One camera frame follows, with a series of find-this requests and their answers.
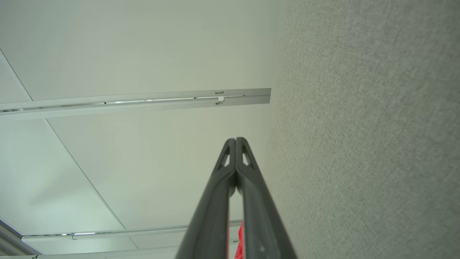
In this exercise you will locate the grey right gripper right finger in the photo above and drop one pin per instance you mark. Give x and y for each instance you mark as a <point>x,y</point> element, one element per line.
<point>264,230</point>

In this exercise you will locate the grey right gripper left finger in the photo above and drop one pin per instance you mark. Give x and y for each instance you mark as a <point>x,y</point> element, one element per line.
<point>210,223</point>

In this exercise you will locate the red white basketball jersey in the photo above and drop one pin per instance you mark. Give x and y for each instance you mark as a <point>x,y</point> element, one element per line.
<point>239,248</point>

